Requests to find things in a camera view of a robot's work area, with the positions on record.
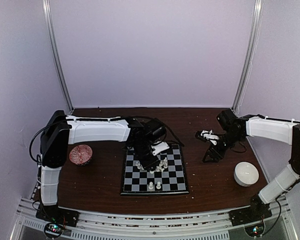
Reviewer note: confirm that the aluminium frame post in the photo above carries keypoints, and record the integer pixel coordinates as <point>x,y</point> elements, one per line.
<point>46,4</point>
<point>248,60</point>

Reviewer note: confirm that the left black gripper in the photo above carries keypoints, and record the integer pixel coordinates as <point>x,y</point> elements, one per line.
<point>147,164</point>

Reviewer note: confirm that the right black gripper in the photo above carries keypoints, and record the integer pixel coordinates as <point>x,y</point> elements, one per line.
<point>213,152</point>

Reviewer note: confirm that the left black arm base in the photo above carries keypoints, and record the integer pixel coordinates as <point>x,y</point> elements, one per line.
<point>57,219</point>

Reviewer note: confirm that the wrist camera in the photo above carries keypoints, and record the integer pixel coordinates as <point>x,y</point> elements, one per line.
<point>205,136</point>
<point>157,149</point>

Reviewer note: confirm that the right aluminium frame post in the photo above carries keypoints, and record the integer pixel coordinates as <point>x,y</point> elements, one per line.
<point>248,60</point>

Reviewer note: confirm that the fallen white chess piece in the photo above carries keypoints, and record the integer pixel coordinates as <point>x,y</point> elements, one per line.
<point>159,169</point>

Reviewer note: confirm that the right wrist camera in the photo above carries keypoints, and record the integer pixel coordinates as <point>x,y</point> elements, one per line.
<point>205,136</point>

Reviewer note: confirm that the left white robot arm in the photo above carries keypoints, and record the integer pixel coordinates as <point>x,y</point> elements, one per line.
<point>64,130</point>

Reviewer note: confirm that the left aluminium frame post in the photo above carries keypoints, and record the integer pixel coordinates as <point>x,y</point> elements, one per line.
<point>46,4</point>

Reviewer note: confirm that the red patterned bowl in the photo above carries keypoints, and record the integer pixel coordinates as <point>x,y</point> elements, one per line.
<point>81,155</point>

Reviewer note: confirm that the white bowl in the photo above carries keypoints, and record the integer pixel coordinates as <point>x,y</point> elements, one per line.
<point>245,174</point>

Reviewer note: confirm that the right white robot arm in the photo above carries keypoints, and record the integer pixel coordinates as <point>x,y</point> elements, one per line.
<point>275,141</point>

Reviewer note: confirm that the black grey chessboard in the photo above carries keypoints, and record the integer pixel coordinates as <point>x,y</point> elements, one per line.
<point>134,181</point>

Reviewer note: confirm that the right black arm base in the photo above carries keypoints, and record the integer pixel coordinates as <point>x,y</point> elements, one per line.
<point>252,218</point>

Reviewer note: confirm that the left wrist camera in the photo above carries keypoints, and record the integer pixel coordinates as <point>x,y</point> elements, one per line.
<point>157,149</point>

